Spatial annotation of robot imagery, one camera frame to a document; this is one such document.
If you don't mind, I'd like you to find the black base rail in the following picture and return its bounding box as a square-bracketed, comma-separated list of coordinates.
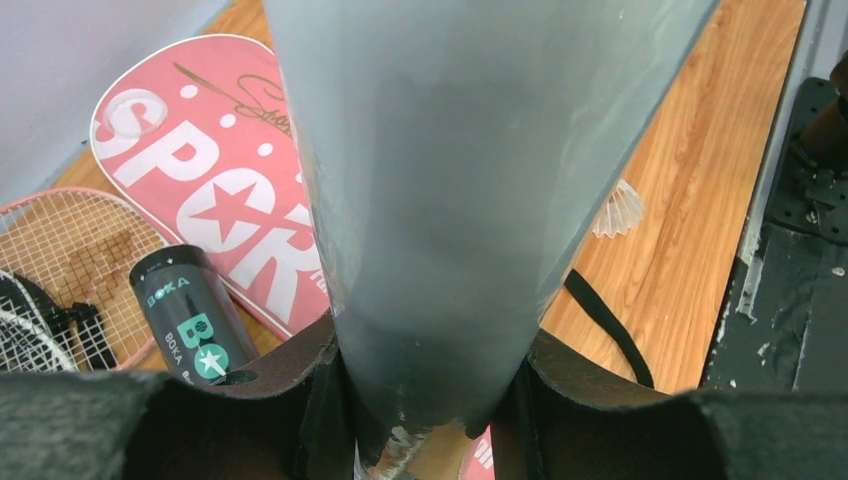
[701, 60, 847, 392]

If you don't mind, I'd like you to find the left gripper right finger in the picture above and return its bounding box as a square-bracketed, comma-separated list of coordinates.
[491, 331, 847, 479]

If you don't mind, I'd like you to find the black shuttlecock tube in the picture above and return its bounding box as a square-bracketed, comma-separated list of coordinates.
[129, 244, 259, 387]

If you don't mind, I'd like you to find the pink racket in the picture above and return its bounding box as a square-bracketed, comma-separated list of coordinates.
[1, 270, 78, 372]
[1, 188, 167, 371]

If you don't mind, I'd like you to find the white shuttlecock tube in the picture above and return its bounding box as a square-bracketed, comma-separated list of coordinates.
[264, 1, 716, 479]

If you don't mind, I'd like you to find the pink racket cover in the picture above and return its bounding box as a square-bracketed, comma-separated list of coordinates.
[90, 34, 329, 339]

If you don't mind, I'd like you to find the pink racket right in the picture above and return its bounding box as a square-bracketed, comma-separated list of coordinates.
[1, 188, 167, 371]

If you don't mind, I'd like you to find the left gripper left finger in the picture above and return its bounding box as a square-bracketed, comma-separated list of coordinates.
[1, 316, 354, 479]

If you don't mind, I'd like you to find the shuttlecock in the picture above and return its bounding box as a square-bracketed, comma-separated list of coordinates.
[592, 179, 644, 238]

